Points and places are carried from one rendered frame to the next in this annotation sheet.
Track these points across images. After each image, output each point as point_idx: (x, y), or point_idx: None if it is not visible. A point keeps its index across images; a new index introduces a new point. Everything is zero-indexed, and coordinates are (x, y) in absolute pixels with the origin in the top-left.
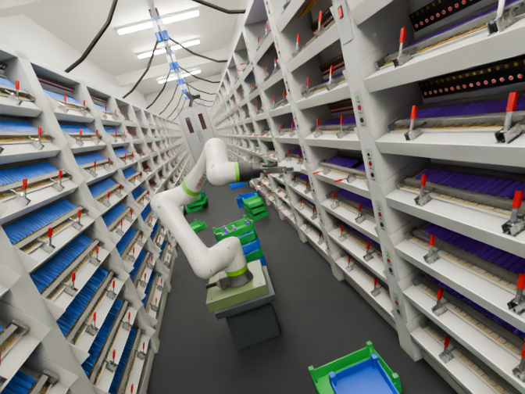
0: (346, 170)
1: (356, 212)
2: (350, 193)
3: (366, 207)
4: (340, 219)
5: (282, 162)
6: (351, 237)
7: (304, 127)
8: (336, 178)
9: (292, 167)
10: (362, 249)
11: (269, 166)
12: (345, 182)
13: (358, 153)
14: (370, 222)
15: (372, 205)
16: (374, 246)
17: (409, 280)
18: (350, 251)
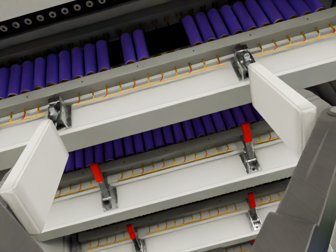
0: (179, 60)
1: (198, 160)
2: (100, 145)
3: (221, 132)
4: (152, 211)
5: (31, 162)
6: (158, 227)
7: None
8: (159, 102)
9: (310, 94)
10: (215, 222)
11: (310, 241)
12: (234, 85)
13: (103, 21)
14: (275, 146)
15: (220, 120)
16: (237, 195)
17: None
18: (198, 249)
